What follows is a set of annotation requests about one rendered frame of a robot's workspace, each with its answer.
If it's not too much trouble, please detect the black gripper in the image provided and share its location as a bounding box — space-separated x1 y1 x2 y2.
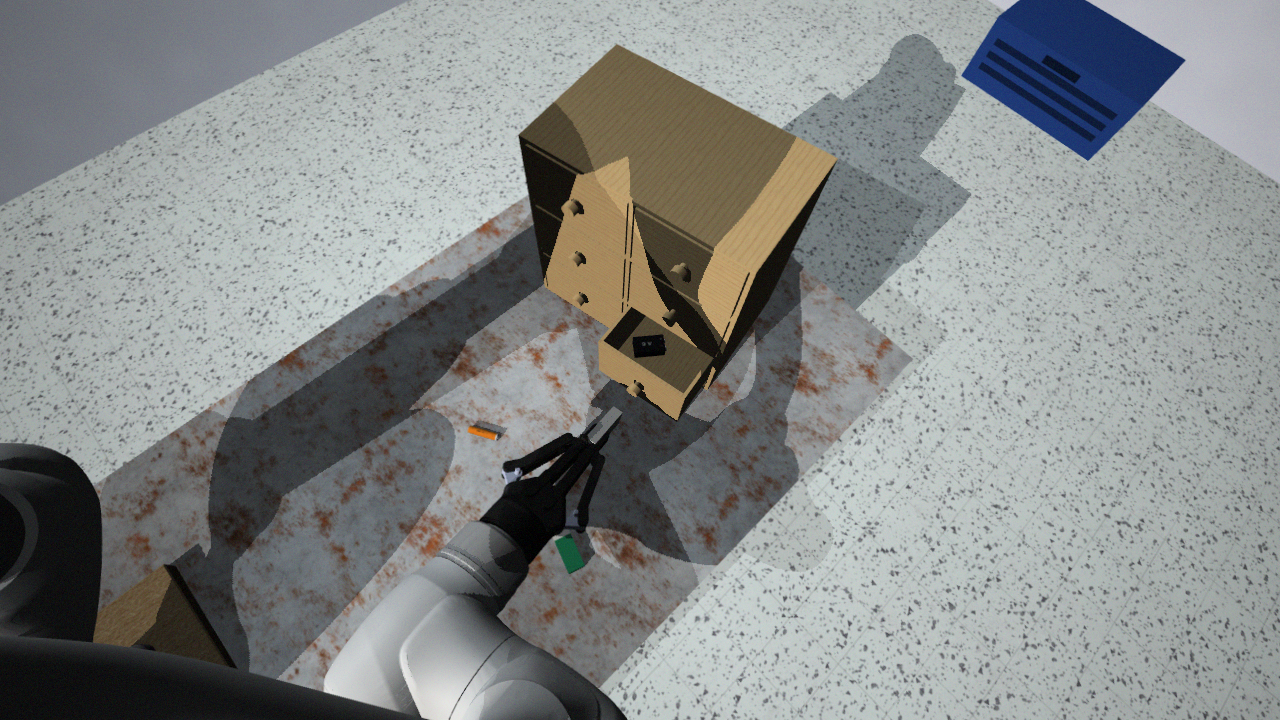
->
479 406 622 564

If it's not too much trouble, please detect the orange aaa battery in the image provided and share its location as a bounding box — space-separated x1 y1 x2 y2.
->
468 427 499 439

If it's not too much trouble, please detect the small wooden chest of drawers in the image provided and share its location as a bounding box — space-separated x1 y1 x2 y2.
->
518 44 838 389

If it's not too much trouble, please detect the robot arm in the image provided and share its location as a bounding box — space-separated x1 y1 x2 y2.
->
0 443 628 720

